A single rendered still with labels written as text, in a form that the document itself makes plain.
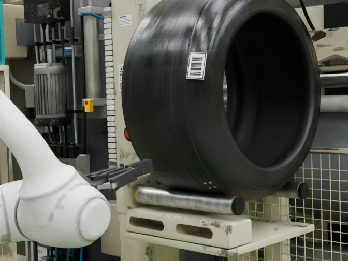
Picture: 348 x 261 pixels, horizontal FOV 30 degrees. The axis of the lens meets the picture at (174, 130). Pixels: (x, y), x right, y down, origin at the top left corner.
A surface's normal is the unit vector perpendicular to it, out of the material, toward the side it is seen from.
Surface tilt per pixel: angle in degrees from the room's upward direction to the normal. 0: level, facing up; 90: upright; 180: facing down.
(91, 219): 96
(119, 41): 90
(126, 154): 90
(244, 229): 90
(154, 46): 67
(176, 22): 54
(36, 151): 81
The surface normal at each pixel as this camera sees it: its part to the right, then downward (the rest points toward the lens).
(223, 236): -0.69, 0.06
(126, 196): 0.73, 0.01
